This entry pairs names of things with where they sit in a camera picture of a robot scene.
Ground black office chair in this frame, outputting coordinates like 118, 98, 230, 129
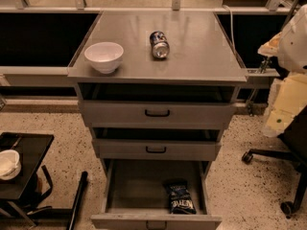
242, 107, 307, 219

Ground black side table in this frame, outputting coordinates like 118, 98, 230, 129
0, 132, 54, 226

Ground white ceramic bowl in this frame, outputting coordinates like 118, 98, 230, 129
84, 42, 124, 74

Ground blue chip bag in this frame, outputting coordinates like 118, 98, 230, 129
163, 180, 197, 215

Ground black floor pole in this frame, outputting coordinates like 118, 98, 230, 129
66, 172, 88, 230

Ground top grey drawer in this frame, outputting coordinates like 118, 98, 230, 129
79, 101, 235, 129

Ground white cable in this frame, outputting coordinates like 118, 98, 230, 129
222, 4, 238, 58

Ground blue silver soda can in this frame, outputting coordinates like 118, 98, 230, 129
150, 31, 170, 59

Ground grey metal drawer cabinet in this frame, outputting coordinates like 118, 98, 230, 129
66, 10, 249, 230

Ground middle grey drawer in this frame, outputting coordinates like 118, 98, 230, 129
92, 139, 221, 161

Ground metal diagonal rod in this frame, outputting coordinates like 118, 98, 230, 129
247, 0, 307, 117

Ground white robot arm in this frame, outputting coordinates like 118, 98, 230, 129
258, 5, 307, 137

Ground bottom grey open drawer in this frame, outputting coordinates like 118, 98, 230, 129
91, 160, 222, 230

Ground white cup on table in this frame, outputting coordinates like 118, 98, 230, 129
0, 149, 21, 180

